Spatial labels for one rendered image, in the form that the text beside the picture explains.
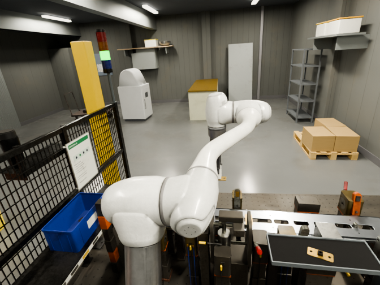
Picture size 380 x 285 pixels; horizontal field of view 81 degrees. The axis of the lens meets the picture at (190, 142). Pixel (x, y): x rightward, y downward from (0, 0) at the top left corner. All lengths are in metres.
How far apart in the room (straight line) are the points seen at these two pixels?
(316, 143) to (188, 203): 3.96
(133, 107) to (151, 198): 6.51
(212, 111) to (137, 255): 0.65
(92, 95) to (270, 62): 8.05
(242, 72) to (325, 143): 5.08
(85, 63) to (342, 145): 4.03
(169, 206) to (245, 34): 8.73
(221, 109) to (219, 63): 8.08
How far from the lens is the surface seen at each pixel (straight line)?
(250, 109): 0.98
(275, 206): 1.98
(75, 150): 1.49
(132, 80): 6.94
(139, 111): 7.01
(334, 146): 4.54
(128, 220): 0.63
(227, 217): 1.08
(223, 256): 1.07
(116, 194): 0.64
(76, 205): 1.49
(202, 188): 0.58
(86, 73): 1.75
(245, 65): 8.81
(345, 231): 1.44
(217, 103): 1.02
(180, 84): 9.28
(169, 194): 0.58
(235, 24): 9.12
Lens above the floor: 1.89
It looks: 22 degrees down
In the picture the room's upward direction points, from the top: 4 degrees counter-clockwise
